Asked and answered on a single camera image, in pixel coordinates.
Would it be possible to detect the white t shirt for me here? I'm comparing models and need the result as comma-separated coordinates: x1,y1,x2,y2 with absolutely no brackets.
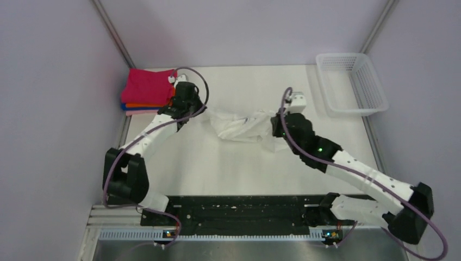
207,109,288,152

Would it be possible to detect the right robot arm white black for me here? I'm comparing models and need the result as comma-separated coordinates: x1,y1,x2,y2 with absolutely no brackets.
270,113,434,245

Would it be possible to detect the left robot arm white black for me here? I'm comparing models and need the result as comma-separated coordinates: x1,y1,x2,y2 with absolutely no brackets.
102,81,206,225

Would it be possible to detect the folded crimson t shirt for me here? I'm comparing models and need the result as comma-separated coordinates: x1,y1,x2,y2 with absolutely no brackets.
120,69,177,105

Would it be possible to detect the folded orange t shirt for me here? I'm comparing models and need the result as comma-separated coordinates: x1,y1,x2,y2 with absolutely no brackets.
121,86,176,108

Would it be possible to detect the folded pink t shirt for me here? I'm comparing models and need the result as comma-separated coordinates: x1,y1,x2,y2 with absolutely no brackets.
125,109,158,116

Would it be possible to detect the white plastic basket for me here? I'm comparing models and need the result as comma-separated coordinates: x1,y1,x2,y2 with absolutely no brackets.
316,53,389,117

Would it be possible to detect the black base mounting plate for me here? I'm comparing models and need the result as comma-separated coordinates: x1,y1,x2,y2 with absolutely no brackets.
140,195,354,236

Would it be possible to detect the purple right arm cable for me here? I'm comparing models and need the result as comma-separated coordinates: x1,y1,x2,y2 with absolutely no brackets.
279,87,450,261

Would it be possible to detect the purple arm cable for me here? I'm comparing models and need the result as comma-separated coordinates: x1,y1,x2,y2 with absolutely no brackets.
279,87,450,261
102,67,210,249

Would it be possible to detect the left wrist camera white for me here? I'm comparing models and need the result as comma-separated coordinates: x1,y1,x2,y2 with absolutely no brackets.
168,74,189,84

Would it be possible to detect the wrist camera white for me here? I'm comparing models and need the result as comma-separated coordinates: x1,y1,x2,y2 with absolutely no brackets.
168,74,189,84
285,92,307,114

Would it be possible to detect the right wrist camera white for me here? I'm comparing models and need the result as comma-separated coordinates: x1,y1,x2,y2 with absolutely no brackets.
285,92,307,114

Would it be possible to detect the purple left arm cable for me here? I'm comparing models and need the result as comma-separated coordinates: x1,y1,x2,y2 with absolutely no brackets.
102,67,210,249

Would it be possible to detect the aluminium extrusion rail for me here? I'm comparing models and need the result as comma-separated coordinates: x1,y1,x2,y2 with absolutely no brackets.
86,205,142,228

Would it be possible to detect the white slotted cable duct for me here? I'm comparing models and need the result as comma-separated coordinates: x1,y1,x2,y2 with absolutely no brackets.
99,228,325,241

